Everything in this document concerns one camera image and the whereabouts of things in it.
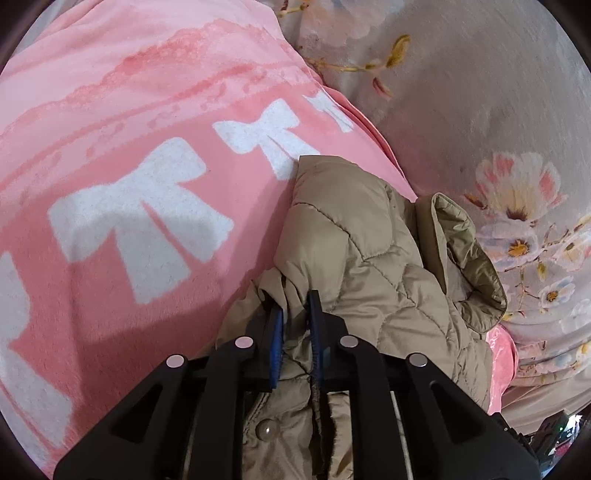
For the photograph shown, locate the pink blanket with white bows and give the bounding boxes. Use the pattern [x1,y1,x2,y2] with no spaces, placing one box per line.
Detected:
[0,0,515,467]

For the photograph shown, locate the grey floral bedsheet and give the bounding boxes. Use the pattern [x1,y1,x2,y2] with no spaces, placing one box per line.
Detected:
[259,0,591,388]

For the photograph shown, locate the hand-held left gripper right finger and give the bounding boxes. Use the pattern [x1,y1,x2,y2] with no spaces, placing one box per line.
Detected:
[307,290,541,480]

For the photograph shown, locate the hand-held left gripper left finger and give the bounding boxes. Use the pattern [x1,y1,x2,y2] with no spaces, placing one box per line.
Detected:
[53,305,284,480]

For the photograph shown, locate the tan quilted jacket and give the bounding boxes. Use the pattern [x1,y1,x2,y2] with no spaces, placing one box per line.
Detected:
[215,155,509,480]

